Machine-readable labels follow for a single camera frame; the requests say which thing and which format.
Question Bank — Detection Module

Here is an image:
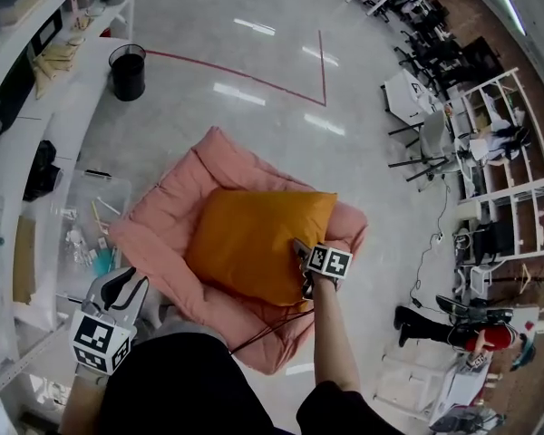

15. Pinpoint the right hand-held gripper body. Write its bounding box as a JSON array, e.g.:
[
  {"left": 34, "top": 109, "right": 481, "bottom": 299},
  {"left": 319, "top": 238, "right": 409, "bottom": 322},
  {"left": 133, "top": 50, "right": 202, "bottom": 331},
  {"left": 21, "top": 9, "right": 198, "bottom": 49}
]
[{"left": 301, "top": 241, "right": 355, "bottom": 301}]

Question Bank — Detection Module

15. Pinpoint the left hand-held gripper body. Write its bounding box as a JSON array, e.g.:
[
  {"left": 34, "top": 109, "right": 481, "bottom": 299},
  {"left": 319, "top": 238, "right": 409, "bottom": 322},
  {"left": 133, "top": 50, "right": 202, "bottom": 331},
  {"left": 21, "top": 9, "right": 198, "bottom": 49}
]
[{"left": 68, "top": 303, "right": 138, "bottom": 376}]

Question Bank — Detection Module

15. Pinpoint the orange pillow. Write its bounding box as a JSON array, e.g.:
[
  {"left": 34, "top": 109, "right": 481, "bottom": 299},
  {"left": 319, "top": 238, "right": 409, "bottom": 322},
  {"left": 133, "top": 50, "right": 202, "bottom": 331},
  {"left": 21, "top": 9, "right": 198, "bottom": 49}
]
[{"left": 184, "top": 187, "right": 339, "bottom": 308}]

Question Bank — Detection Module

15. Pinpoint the person's right forearm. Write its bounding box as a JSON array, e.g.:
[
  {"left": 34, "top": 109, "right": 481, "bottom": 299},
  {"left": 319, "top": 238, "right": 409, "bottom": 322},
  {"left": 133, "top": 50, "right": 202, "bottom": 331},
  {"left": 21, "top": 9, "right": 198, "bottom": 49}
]
[{"left": 311, "top": 276, "right": 363, "bottom": 393}]

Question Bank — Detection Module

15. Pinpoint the person's left forearm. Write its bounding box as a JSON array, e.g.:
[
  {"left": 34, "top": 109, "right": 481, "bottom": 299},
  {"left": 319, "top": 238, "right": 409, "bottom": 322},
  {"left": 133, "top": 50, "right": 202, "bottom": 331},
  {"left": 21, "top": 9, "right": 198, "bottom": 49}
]
[{"left": 61, "top": 364, "right": 112, "bottom": 435}]

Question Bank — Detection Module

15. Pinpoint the teal plastic item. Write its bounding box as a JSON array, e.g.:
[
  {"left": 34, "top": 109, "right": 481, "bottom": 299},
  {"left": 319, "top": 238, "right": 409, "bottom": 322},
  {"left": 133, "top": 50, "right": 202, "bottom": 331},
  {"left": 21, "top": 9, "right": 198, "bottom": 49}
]
[{"left": 92, "top": 247, "right": 117, "bottom": 276}]

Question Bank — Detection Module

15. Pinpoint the person's grey trouser leg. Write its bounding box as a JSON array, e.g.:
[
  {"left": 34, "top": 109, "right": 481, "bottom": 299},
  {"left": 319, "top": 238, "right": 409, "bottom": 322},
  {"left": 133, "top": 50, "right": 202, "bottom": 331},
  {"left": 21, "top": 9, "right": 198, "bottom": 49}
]
[{"left": 140, "top": 304, "right": 230, "bottom": 351}]

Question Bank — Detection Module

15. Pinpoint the clear plastic floor storage box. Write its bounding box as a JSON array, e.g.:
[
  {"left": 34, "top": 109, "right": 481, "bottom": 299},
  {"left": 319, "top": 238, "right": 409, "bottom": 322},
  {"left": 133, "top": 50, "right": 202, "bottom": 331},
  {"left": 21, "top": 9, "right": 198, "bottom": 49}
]
[{"left": 53, "top": 169, "right": 133, "bottom": 321}]

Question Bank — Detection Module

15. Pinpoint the brown cardboard box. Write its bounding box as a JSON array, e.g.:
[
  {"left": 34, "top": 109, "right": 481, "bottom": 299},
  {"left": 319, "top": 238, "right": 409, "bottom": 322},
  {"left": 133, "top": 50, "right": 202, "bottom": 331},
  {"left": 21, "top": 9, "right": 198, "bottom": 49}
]
[{"left": 12, "top": 215, "right": 37, "bottom": 305}]

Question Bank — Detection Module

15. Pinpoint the person's black clothing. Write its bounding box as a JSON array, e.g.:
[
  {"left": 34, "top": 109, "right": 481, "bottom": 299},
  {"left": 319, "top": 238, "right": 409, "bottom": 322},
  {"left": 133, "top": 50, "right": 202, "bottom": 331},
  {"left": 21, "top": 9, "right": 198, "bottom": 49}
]
[{"left": 98, "top": 333, "right": 404, "bottom": 435}]

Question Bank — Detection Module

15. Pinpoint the pink quilted floor seat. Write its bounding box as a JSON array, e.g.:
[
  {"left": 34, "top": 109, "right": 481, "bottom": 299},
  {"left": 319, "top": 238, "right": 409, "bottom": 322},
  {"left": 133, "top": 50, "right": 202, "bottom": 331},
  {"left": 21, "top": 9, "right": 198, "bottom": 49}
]
[{"left": 108, "top": 125, "right": 369, "bottom": 376}]

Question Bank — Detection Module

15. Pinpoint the black bag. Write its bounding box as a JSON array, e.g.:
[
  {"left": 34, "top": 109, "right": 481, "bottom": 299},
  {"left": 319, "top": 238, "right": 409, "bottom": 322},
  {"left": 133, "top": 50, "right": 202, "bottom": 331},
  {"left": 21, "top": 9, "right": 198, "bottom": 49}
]
[{"left": 22, "top": 140, "right": 64, "bottom": 202}]

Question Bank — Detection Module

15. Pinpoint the grey chair with black legs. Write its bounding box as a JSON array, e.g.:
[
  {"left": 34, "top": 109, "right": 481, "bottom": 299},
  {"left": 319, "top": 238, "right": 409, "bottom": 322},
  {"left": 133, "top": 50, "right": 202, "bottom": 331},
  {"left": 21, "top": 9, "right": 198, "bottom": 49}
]
[{"left": 387, "top": 110, "right": 459, "bottom": 183}]

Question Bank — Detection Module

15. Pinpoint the black swivel chair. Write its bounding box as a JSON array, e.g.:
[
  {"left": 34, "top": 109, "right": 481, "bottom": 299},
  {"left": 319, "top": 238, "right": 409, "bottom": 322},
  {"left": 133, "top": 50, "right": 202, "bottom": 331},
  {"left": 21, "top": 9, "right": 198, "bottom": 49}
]
[{"left": 452, "top": 218, "right": 517, "bottom": 266}]

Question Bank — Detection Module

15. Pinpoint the white metal shelving unit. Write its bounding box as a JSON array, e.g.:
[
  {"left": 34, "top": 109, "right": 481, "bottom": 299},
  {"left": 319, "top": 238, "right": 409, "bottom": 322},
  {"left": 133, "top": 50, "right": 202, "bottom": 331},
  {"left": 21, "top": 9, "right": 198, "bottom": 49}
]
[{"left": 0, "top": 0, "right": 140, "bottom": 407}]

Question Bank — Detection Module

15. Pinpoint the white side table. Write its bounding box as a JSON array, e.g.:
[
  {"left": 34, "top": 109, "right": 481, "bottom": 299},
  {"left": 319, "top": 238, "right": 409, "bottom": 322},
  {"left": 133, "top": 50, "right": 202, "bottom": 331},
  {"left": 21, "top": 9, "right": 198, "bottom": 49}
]
[{"left": 374, "top": 353, "right": 493, "bottom": 421}]

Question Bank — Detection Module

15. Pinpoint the white table with black legs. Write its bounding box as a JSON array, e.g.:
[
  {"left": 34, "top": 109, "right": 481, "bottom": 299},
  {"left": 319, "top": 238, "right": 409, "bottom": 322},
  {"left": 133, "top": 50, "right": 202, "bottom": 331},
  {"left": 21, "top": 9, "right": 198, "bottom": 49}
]
[{"left": 381, "top": 68, "right": 441, "bottom": 130}]

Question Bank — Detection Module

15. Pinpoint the white open bookcase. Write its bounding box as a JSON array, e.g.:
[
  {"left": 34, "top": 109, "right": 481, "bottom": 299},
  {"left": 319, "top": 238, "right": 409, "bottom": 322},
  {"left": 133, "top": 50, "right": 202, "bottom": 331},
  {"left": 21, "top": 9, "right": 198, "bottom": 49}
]
[{"left": 446, "top": 66, "right": 544, "bottom": 260}]

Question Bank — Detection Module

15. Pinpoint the white cabinet with red sticker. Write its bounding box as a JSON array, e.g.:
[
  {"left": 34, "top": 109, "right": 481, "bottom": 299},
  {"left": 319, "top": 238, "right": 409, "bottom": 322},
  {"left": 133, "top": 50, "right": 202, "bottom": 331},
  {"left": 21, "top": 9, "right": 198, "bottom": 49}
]
[{"left": 507, "top": 304, "right": 544, "bottom": 334}]

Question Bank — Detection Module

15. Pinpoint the grey wheeled chair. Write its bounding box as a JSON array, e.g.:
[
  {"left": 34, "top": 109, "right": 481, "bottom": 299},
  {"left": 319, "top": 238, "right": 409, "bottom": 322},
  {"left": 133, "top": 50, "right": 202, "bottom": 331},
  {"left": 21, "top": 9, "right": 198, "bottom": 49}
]
[{"left": 429, "top": 404, "right": 507, "bottom": 435}]

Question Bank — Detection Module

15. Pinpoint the large dark storage box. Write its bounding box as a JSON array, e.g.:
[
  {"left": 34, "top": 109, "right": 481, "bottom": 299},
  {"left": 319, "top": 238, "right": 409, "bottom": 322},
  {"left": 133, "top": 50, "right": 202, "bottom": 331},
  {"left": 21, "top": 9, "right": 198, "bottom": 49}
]
[{"left": 0, "top": 43, "right": 35, "bottom": 140}]

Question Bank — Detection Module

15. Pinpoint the black mesh waste bin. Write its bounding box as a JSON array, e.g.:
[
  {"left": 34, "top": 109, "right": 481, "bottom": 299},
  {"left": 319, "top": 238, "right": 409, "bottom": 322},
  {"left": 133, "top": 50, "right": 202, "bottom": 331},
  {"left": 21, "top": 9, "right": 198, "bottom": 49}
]
[{"left": 108, "top": 43, "right": 147, "bottom": 102}]

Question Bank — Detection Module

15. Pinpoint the pile of beige slats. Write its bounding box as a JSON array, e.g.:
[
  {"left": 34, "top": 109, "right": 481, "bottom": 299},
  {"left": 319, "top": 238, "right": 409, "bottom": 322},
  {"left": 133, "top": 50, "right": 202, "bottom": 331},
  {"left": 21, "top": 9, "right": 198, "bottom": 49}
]
[{"left": 31, "top": 42, "right": 81, "bottom": 101}]

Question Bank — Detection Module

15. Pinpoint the row of black office chairs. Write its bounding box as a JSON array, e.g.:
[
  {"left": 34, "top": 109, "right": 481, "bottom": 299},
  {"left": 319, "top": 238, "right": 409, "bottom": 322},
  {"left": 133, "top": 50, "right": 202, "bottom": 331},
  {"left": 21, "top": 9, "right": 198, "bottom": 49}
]
[{"left": 392, "top": 0, "right": 504, "bottom": 94}]

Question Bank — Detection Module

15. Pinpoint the black framed storage box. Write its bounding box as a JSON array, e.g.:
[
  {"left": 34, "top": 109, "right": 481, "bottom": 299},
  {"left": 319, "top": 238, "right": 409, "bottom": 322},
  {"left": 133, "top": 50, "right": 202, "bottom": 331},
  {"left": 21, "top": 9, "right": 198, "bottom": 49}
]
[{"left": 29, "top": 9, "right": 64, "bottom": 57}]

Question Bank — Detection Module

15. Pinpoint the dark gripper cable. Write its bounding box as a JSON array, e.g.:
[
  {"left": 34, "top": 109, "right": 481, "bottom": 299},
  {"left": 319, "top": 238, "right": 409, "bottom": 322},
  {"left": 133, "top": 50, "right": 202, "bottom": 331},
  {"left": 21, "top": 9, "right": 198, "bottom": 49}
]
[{"left": 228, "top": 305, "right": 316, "bottom": 356}]

